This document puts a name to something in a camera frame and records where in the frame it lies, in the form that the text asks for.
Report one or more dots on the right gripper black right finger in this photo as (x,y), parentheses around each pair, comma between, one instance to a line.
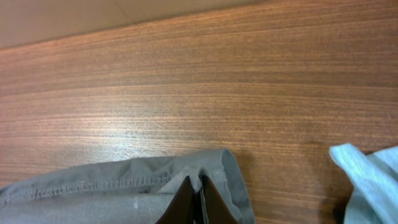
(214,210)

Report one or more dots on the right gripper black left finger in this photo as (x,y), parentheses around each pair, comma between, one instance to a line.
(180,209)

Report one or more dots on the grey cotton shorts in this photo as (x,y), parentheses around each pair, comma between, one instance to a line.
(132,191)

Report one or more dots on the light blue t-shirt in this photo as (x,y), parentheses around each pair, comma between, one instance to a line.
(374,178)

